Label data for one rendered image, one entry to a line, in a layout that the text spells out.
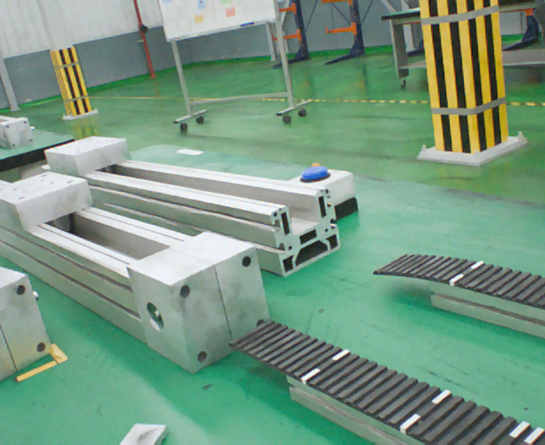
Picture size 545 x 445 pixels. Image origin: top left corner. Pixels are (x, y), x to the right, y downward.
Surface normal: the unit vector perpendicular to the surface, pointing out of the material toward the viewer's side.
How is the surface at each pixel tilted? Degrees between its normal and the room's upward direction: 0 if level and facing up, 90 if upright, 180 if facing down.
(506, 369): 0
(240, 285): 90
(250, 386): 0
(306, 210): 90
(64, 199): 90
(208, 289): 90
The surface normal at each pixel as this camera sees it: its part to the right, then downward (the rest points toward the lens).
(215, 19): -0.57, 0.37
